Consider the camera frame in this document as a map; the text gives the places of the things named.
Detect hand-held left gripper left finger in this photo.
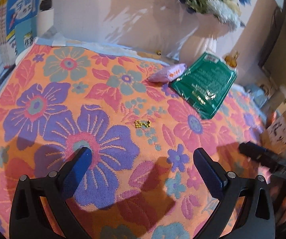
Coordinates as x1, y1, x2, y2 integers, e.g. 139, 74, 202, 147
9, 146, 92, 239

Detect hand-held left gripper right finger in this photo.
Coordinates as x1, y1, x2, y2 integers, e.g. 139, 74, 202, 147
193, 147, 275, 239

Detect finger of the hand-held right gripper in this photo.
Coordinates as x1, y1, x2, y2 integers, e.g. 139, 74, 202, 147
239, 141, 279, 167

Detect cardboard box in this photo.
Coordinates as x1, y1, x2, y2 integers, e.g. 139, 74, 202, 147
260, 112, 286, 155

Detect light blue plastic bag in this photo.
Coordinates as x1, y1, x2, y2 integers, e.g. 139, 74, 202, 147
245, 85, 268, 105

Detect floral tablecloth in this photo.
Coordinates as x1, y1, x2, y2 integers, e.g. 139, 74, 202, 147
0, 42, 283, 239

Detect yellow beads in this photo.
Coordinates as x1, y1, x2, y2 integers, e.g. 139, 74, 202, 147
134, 120, 151, 129

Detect green packet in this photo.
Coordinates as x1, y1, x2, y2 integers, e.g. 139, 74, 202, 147
170, 52, 238, 120

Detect amber glass bottle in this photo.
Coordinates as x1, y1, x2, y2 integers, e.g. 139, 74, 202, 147
224, 51, 240, 69

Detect pink packet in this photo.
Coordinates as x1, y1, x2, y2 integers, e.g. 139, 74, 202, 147
146, 63, 187, 83

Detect white vase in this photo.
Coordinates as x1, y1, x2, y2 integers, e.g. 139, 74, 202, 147
183, 12, 231, 63

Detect teal book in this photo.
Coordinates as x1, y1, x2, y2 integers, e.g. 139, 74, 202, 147
14, 20, 38, 56

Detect flower bouquet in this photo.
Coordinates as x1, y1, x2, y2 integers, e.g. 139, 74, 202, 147
164, 0, 252, 30

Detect white pole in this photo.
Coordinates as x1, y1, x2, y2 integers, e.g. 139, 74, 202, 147
37, 0, 56, 38

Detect blue printed book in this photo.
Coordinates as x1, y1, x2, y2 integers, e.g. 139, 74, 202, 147
6, 0, 45, 38

